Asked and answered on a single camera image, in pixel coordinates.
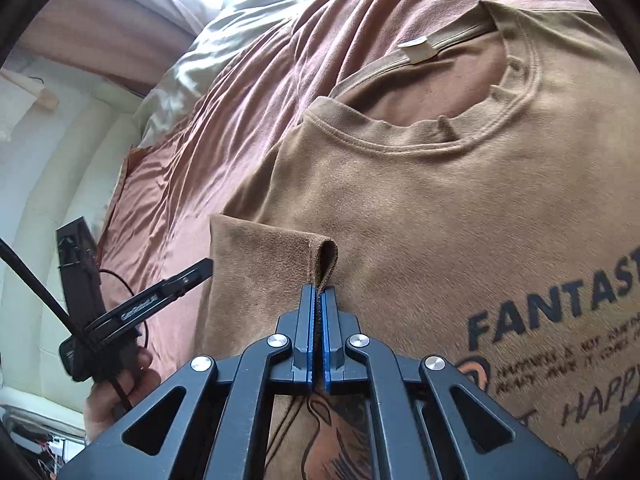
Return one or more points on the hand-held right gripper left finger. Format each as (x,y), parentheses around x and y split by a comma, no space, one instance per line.
(310,320)

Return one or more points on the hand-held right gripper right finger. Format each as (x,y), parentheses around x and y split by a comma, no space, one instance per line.
(329,325)

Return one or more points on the pinkish brown blanket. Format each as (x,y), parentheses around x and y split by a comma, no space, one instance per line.
(225,135)

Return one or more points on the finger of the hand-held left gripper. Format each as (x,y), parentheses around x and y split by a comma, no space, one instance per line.
(192,277)

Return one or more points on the cream padded headboard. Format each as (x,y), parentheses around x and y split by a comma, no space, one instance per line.
(30,185)

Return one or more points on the pink curtain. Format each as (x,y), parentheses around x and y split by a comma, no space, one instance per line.
(100,35)

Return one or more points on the pale wooden hanger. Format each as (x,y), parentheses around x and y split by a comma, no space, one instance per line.
(44,97)

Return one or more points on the person's left hand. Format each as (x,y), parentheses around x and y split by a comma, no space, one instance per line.
(102,405)

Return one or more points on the pale green pillow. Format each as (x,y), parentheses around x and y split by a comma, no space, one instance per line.
(200,70)

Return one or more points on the brown printed t-shirt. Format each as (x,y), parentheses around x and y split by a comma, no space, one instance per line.
(425,210)

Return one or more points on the bedside clutter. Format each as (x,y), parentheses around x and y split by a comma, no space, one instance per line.
(35,440)

